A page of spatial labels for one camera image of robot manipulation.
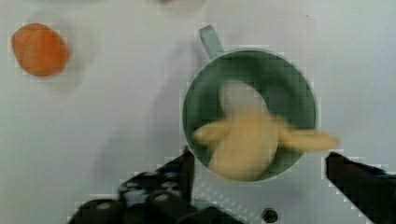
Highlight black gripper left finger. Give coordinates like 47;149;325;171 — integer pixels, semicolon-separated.
67;148;244;224

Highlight green mug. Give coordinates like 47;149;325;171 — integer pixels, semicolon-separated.
182;25;317;182

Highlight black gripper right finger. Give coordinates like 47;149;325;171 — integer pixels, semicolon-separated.
325;152;396;224

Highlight orange toy fruit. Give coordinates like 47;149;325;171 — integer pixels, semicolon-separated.
11;23;68;77

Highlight peeled toy banana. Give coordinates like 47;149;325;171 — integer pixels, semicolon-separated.
192;80;340;181

